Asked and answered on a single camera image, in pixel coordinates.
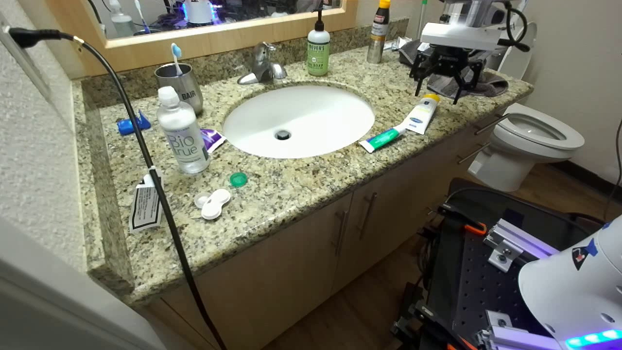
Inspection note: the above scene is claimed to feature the green soap pump bottle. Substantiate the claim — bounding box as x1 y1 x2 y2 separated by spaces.
306 8 331 77

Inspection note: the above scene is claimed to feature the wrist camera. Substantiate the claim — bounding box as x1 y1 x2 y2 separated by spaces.
420 22 502 51

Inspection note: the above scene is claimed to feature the white tube yellow cap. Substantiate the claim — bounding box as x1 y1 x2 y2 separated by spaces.
401 93 441 136

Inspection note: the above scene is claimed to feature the white cable tag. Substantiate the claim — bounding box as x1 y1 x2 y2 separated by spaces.
128 168 164 234

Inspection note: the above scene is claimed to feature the steel cup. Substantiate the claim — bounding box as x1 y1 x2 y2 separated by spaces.
154 63 204 116

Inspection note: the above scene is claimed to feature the white contact lens case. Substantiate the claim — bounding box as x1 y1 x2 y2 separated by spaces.
193 188 232 221

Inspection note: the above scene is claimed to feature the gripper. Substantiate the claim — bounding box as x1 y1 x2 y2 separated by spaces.
409 45 485 105

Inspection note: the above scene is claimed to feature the wood framed mirror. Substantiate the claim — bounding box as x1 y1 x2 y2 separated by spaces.
45 0 361 50

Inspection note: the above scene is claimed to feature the small white packet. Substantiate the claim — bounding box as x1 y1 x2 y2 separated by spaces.
383 36 414 52

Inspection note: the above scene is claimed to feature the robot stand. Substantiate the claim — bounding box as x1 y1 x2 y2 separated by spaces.
393 177 622 350

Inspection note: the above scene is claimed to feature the black cable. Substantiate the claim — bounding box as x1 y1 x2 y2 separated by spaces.
7 27 227 350

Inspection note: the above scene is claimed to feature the silver spray can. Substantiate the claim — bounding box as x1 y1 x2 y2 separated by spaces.
366 0 392 65

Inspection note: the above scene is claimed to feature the wooden cabinet door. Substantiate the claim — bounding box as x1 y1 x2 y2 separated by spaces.
331 140 452 296
146 192 354 350

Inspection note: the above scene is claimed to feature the purple packet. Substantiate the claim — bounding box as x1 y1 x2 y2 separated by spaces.
200 127 227 154

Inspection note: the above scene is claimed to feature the silver tap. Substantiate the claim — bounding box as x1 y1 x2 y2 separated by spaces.
237 41 288 86

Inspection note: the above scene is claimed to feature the green white toothpaste tube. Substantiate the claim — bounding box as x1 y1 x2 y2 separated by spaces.
358 125 408 154

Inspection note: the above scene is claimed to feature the metal drawer handle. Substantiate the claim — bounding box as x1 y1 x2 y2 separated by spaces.
456 141 492 165
473 112 509 136

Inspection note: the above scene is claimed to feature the dark grey towel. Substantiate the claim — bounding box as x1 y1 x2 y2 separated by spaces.
398 38 510 98

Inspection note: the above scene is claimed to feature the white oval sink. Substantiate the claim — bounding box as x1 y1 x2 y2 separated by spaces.
222 85 376 159

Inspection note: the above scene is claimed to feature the white toilet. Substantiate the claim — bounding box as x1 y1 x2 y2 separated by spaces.
467 20 586 193

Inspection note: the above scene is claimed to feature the blue plastic holder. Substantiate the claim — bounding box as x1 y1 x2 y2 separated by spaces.
116 109 152 136

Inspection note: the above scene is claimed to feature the white blue toothbrush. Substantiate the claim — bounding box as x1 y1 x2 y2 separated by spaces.
170 42 185 77

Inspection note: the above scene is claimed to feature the metal door handle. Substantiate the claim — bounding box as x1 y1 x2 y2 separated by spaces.
334 210 349 257
358 192 378 240

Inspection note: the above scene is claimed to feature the wall socket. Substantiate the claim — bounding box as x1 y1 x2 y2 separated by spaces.
0 14 53 104

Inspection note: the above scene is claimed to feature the clear lens solution bottle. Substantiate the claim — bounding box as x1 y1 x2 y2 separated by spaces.
156 86 211 175

